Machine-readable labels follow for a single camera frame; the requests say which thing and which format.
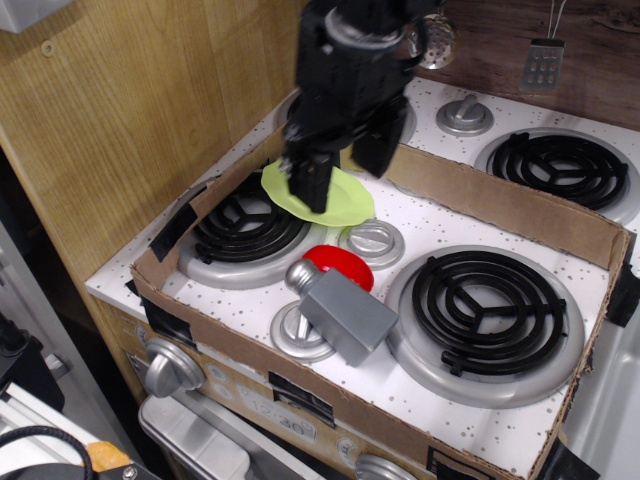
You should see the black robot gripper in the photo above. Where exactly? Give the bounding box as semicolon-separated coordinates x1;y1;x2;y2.
281;1;440;213

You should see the grey pepper shaker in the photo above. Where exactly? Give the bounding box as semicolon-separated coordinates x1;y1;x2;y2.
285;259;399;367

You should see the light green plastic plate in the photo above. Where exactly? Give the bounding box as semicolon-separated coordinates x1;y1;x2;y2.
261;160;375;227

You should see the silver knob centre stovetop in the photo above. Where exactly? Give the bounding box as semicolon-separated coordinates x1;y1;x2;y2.
338;219;405;270

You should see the silver knob stovetop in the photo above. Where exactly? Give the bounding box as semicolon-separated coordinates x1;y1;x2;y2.
338;219;405;270
436;94;494;137
270;301;335;364

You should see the red white toy sushi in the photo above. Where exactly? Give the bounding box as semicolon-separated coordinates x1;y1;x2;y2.
303;245;374;292

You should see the front left black burner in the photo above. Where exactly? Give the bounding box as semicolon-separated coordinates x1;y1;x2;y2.
194;173;309;264

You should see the black burner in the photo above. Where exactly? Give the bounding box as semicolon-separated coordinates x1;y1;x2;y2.
194;173;309;264
411;250;567;377
477;131;631;212

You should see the silver knob back stovetop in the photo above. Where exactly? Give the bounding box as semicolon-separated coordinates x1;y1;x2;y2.
436;94;494;137

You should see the hanging silver slotted spoon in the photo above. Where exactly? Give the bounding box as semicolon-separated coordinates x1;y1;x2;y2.
408;13;460;70

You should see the silver knob front stovetop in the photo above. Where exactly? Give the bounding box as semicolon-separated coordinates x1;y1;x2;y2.
270;301;335;364

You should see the front right black burner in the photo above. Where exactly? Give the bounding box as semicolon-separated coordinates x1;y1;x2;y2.
411;250;567;377

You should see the back right black burner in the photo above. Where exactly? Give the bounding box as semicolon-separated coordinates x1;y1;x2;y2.
477;131;631;212

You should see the hanging silver spatula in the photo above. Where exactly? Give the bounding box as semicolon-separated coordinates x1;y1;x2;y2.
519;0;567;93

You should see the oven clock display sticker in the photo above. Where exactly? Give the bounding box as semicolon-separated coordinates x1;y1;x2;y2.
237;385;318;444

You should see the silver oven front knob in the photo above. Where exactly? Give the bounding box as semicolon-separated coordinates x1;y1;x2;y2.
144;337;206;398

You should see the silver oven knob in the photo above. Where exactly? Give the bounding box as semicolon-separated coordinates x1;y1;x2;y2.
355;454;416;480
144;337;206;398

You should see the silver oven knob bottom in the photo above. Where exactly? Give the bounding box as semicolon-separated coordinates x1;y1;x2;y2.
355;454;416;480

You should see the brown cardboard box frame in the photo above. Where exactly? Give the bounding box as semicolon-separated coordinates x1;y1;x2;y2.
131;146;639;479

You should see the silver oven door handle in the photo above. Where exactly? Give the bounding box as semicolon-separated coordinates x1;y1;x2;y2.
138;396;322;479

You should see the black braided cable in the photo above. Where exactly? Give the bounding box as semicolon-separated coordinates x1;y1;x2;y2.
0;425;94;480

